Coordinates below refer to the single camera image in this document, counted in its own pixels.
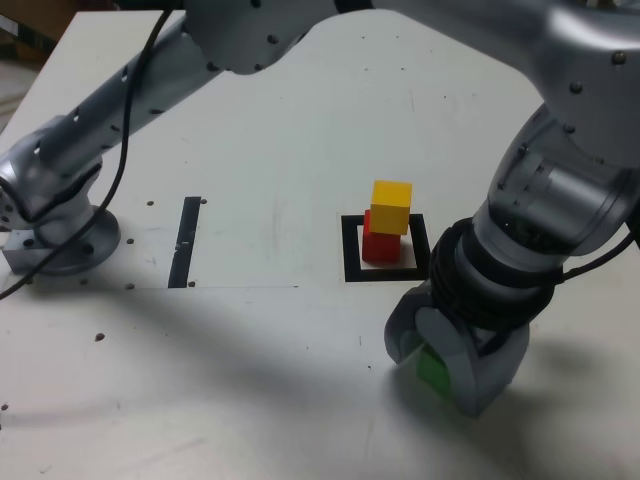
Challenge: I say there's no black tape square outline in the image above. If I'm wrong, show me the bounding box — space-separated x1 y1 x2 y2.
341 213 434 284

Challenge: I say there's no green cube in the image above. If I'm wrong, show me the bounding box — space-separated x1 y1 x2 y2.
415 347 454 401

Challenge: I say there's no red cube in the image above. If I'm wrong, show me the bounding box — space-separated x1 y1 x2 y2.
361 209 403 265

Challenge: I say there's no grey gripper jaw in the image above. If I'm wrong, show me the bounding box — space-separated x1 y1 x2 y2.
416 304 531 418
383 279 432 367

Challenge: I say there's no black tape strip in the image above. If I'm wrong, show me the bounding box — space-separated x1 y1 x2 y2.
168 196 202 290

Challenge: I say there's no yellow cube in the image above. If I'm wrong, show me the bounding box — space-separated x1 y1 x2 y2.
369 179 414 236

